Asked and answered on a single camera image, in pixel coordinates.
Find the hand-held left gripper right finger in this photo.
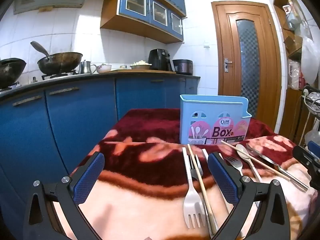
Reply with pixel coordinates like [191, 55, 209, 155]
[207, 151, 292, 240]

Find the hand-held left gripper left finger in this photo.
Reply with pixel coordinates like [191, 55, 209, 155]
[23, 151, 105, 240]

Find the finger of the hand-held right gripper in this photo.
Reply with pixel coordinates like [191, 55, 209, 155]
[292, 145, 320, 188]
[307, 141, 320, 155]

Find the silver metal fork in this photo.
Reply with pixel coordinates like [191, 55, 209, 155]
[225, 156, 244, 177]

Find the wooden chopstick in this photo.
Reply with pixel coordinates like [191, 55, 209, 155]
[187, 144, 218, 236]
[220, 140, 292, 182]

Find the silver metal knife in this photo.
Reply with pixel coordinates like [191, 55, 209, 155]
[256, 151, 309, 192]

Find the white plastic spoon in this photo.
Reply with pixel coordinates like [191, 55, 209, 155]
[236, 144, 262, 183]

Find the white plastic fork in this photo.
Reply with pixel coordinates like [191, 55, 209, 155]
[182, 147, 208, 230]

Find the light blue utensil box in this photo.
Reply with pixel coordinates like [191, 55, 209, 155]
[179, 94, 252, 146]

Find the red floral blanket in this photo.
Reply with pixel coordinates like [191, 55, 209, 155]
[67, 108, 320, 240]

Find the white plastic bag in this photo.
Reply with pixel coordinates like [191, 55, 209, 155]
[301, 36, 320, 85]

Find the cardboard box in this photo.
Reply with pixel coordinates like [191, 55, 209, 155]
[284, 35, 303, 55]

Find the gas stove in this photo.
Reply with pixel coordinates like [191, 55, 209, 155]
[31, 71, 79, 83]

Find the steel kettle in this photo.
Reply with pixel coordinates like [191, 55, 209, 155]
[79, 60, 97, 75]

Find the white bowl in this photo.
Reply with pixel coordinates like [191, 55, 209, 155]
[96, 64, 112, 74]

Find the dark rice cooker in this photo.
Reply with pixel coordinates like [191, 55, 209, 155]
[172, 59, 193, 75]

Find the black wok with ladle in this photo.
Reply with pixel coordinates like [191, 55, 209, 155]
[37, 52, 83, 75]

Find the bowl of food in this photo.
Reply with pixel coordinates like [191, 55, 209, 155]
[130, 60, 152, 70]

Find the black air fryer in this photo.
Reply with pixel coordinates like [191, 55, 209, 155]
[148, 49, 175, 72]

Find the metal ladle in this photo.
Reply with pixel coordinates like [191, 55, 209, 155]
[30, 41, 53, 63]

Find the wooden door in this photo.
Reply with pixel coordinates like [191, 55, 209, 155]
[211, 1, 283, 137]

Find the blue wall cabinet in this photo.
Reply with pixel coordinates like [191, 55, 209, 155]
[91, 0, 187, 44]

